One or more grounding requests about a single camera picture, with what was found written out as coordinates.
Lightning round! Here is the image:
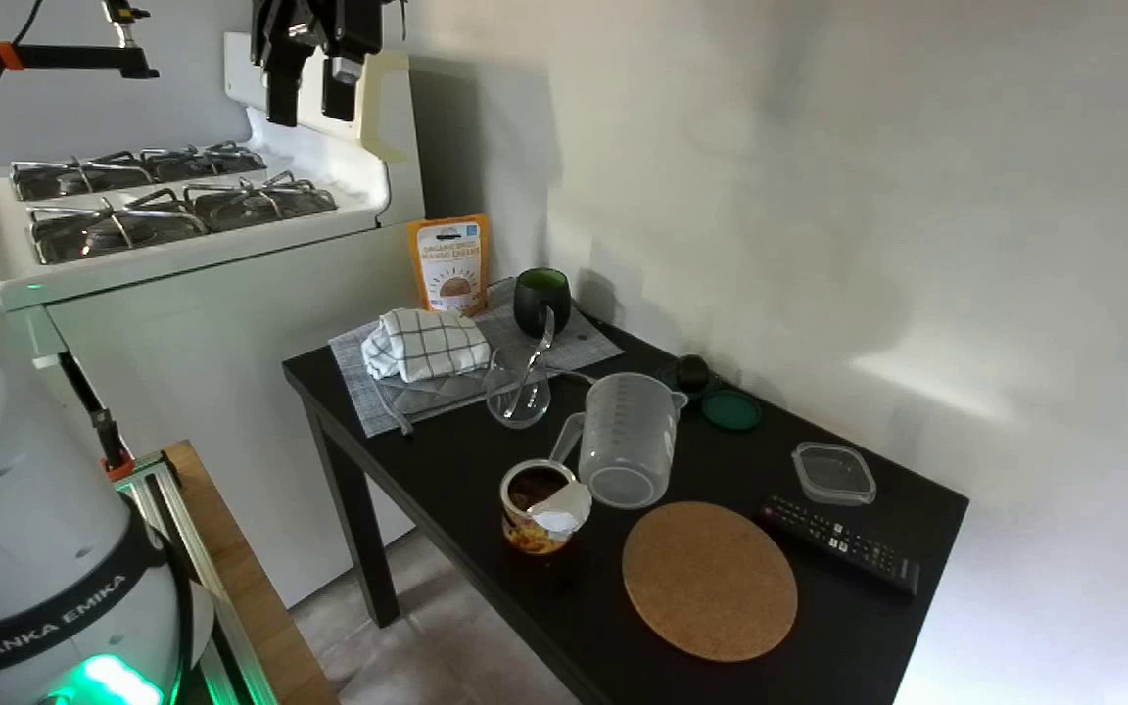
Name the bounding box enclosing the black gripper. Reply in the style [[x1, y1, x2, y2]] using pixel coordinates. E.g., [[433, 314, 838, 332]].
[[246, 0, 400, 130]]

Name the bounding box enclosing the clear plastic measuring jug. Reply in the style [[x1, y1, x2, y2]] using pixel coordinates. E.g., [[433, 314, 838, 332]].
[[545, 368, 693, 514]]

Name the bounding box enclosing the white toy stove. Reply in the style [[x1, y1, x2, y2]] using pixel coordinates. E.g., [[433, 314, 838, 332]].
[[27, 167, 340, 270]]

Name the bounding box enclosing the short black burner grate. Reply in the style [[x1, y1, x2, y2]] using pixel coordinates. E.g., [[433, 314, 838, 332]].
[[6, 138, 270, 202]]

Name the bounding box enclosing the orange food pouch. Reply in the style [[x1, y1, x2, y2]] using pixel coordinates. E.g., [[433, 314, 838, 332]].
[[404, 210, 492, 319]]

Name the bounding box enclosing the white gas stove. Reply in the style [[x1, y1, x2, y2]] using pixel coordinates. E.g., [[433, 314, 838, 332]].
[[0, 28, 431, 611]]

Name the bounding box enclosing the white checkered dish cloth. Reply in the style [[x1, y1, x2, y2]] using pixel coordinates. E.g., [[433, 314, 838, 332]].
[[356, 304, 492, 387]]

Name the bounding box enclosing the small clear glass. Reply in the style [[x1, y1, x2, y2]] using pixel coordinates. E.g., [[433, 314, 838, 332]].
[[481, 301, 564, 434]]

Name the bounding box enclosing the black pole with orange clamp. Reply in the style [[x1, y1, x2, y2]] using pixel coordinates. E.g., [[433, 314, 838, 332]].
[[52, 347, 141, 483]]

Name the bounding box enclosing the black side table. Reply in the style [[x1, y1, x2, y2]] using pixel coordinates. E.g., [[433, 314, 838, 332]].
[[276, 301, 972, 705]]

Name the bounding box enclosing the small black round object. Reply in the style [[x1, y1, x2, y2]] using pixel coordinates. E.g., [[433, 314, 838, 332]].
[[669, 351, 713, 394]]

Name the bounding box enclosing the wooden plank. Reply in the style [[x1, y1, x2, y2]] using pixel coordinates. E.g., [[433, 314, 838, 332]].
[[156, 440, 340, 705]]

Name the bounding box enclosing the green round lid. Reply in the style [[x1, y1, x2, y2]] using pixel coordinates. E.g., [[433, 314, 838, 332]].
[[696, 382, 765, 440]]

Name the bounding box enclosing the round cork mat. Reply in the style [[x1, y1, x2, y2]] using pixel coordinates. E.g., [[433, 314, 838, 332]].
[[617, 498, 803, 667]]

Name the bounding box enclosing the small clear lidded container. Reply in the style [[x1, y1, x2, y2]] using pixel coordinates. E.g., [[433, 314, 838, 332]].
[[787, 440, 882, 507]]

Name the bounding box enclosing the black remote control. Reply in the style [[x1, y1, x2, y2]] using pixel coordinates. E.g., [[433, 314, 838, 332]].
[[754, 490, 928, 604]]

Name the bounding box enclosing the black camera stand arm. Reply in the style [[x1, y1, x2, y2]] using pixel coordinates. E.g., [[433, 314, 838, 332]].
[[0, 0, 164, 80]]

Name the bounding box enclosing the clear wire dish rack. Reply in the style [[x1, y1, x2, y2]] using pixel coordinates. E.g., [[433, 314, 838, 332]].
[[326, 276, 625, 442]]

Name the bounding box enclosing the aluminium frame rail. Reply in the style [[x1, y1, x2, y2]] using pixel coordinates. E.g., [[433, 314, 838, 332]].
[[113, 458, 280, 705]]

